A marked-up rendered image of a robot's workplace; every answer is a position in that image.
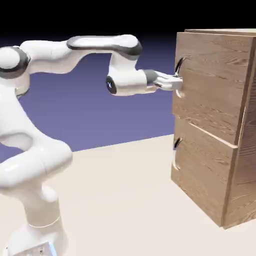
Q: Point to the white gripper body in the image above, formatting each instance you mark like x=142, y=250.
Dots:
x=167, y=81

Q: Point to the light wood cabinet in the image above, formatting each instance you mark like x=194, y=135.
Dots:
x=244, y=160

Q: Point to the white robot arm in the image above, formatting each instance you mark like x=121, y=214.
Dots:
x=50, y=58

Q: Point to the large light wood door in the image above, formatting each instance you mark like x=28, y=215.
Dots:
x=210, y=84

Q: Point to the small light wood door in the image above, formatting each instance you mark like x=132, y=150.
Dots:
x=200, y=176

